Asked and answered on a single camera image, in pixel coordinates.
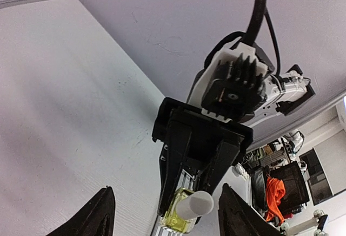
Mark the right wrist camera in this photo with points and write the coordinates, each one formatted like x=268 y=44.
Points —
x=231 y=85

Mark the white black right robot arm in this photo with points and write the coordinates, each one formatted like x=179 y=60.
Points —
x=284 y=93

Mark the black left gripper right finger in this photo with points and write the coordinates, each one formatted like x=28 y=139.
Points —
x=237 y=218

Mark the orange cloth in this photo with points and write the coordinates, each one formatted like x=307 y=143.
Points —
x=274 y=192

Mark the black background crate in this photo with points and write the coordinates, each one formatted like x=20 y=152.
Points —
x=295 y=187

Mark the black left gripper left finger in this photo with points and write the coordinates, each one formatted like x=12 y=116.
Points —
x=96 y=217

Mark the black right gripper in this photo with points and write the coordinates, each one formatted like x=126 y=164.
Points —
x=193 y=139

